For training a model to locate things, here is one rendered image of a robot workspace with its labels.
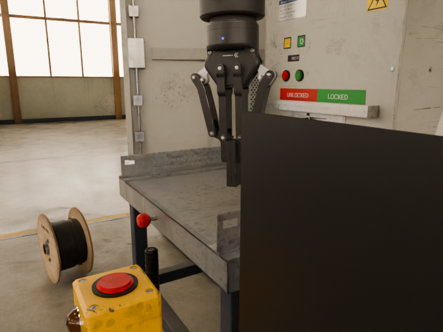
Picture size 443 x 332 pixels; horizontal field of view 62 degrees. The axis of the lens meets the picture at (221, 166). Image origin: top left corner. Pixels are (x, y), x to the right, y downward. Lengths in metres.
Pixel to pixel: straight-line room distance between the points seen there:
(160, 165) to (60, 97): 10.79
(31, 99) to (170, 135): 10.48
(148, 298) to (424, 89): 0.79
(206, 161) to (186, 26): 0.50
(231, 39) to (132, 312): 0.35
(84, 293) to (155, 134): 1.02
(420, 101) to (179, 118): 0.81
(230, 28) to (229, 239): 0.33
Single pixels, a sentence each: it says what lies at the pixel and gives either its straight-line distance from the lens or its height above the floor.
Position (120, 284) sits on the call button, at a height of 0.91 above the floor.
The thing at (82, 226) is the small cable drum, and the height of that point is 0.31.
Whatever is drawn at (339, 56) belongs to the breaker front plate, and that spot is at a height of 1.18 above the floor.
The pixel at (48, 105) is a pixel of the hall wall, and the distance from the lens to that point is 11.84.
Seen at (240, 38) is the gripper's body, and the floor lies 1.18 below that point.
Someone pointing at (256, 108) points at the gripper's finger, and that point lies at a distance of 0.53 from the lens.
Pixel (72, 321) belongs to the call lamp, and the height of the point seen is 0.88.
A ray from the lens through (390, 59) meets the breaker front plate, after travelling 0.93.
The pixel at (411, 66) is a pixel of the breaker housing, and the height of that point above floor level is 1.16.
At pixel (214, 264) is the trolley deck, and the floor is 0.82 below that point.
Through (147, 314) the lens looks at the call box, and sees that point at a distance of 0.43.
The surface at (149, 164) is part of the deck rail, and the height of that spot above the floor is 0.88.
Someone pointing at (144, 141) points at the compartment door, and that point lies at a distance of 1.41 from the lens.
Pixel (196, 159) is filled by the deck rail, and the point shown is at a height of 0.88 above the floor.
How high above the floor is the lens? 1.12
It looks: 13 degrees down
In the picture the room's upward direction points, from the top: straight up
